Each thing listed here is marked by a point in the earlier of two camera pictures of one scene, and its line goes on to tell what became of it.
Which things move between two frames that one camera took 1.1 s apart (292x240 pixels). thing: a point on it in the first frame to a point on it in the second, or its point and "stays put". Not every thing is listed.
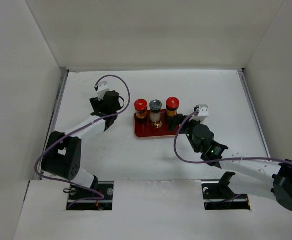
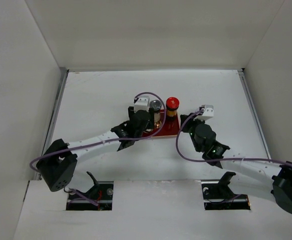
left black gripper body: [97, 104] to [138, 135]
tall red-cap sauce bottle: [172, 104] stays put
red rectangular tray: [145, 127] stays put
